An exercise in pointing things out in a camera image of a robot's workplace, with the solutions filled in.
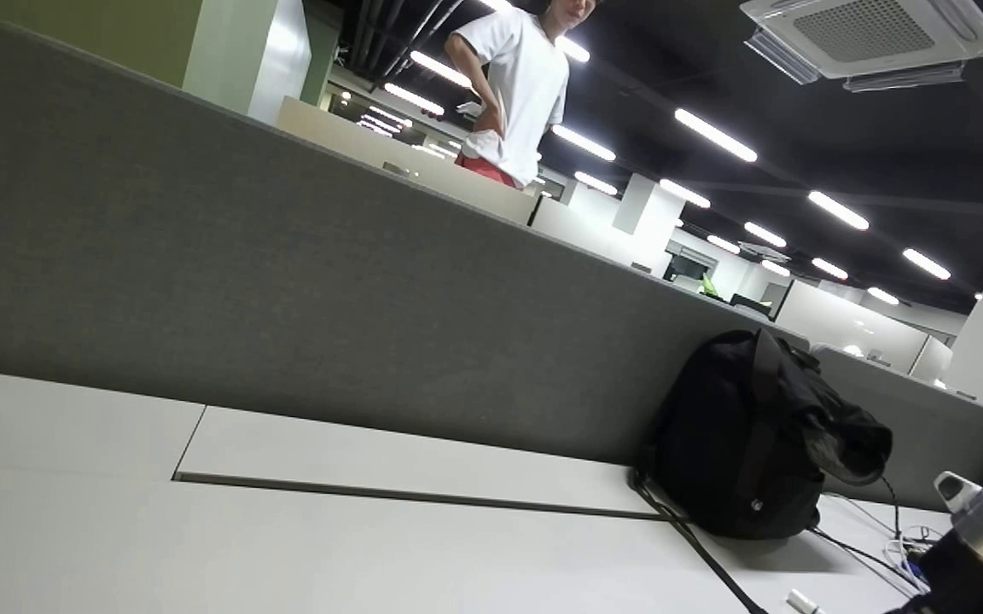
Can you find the beige office partition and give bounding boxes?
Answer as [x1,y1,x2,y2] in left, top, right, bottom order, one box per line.
[272,94,543,227]

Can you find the thin black cable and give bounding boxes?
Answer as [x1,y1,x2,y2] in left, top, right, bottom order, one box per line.
[809,475,927,592]

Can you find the white office partition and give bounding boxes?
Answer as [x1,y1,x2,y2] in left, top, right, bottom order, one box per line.
[776,275,931,379]

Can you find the grey desk cable flap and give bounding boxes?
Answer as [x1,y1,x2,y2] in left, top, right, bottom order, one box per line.
[170,401,662,522]

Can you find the black backpack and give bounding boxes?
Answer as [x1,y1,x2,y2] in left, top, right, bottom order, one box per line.
[639,324,898,543]

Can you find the grey felt desk divider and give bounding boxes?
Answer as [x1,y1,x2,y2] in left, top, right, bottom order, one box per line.
[0,19,983,515]

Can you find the white ceiling air conditioner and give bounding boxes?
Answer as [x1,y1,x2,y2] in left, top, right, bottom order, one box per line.
[738,0,983,94]

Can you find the black backpack strap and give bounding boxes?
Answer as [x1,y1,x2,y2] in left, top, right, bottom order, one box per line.
[629,470,770,614]

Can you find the person in white t-shirt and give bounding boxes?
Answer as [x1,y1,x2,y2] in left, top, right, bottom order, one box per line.
[440,0,600,192]

